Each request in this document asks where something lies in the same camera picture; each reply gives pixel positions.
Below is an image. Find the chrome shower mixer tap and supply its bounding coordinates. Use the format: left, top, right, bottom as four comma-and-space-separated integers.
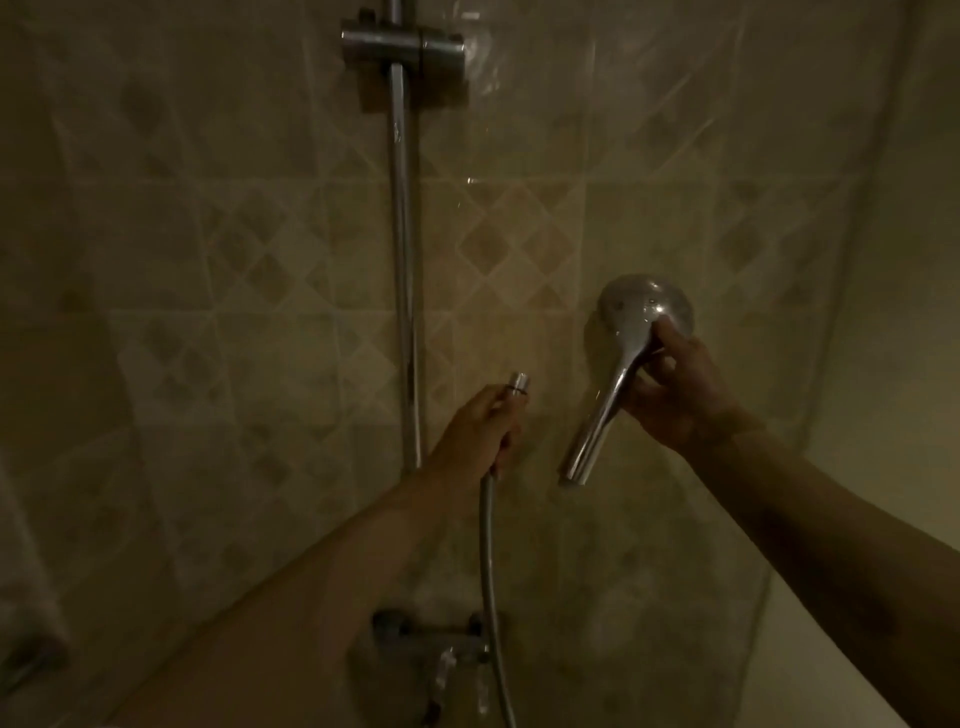
371, 609, 505, 728

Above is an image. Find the person's left hand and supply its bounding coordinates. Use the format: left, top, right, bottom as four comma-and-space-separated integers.
423, 384, 531, 497

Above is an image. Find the chrome shower riser rail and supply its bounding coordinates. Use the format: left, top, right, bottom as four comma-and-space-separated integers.
384, 0, 425, 474

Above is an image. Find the silver shower hose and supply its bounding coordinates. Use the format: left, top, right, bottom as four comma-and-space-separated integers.
478, 371, 532, 728

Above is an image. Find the person's right forearm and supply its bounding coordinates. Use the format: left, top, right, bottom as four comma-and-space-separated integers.
686, 427, 960, 728

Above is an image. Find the person's left forearm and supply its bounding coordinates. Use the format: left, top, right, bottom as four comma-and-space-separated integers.
112, 468, 470, 728

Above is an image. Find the person's right hand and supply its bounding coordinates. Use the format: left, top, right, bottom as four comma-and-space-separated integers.
619, 315, 760, 459

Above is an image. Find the chrome shower head holder bracket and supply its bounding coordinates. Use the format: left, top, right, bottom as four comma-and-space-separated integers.
340, 7, 468, 76

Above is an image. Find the chrome handheld shower head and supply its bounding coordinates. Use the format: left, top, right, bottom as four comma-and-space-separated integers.
559, 274, 695, 486

